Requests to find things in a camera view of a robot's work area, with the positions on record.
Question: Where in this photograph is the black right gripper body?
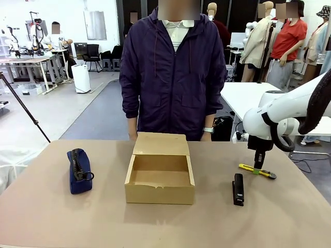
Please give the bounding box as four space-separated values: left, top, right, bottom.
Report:
247 134 274 161

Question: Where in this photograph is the yellow utility knife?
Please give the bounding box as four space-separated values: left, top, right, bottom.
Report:
238 163 278 180

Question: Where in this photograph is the brown cardboard box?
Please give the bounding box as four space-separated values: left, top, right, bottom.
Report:
124 131 196 206

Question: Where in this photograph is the blue zipper pencil case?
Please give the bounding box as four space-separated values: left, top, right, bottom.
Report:
66 148 95 195

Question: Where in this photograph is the person's left forearm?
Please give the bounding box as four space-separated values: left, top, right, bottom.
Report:
205 113 216 129

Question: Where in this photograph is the person's right forearm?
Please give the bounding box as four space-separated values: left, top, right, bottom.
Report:
128 116 139 134

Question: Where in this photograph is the white power strip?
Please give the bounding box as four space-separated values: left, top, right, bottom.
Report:
231 131 249 143

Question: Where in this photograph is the black stapler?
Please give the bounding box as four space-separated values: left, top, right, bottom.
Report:
231 173 245 207

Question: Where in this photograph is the black bag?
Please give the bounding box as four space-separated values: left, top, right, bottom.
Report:
212 116 235 142

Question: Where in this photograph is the white table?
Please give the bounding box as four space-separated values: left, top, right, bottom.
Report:
220 81 331 137

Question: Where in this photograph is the mannequin in beige jacket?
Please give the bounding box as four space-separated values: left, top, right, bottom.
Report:
238 1 276 84

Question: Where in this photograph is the person in purple jacket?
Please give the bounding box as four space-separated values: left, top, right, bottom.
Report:
119 5 229 142

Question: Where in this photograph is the mannequin with bucket hat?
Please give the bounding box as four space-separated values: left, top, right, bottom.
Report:
304 6 331 76

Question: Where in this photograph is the mannequin in dark red top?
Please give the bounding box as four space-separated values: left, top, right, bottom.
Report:
206 2 232 51

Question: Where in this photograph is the black office chair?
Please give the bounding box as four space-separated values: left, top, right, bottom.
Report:
82 43 103 73

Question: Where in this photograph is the white air purifier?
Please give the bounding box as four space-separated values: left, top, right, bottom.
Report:
70 64 92 94

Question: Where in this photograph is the seated person in white shirt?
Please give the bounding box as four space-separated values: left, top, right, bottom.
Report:
42 21 74 54

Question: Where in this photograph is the black tripod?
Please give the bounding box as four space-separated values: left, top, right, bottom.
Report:
0 71 51 144

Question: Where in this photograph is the wooden top work table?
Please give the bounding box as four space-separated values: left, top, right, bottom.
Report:
0 56 54 95

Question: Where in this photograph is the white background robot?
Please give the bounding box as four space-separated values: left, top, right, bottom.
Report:
25 11 47 57

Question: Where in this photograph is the black corrugated hose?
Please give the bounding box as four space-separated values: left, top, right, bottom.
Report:
261 112 296 152

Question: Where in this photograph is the black cable on floor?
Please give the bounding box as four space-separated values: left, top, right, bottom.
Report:
288 151 331 174

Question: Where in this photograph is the black braided cable sleeve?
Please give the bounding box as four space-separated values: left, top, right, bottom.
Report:
298 68 331 135

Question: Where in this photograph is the grey wall panel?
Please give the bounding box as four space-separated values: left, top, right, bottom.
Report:
83 10 108 41

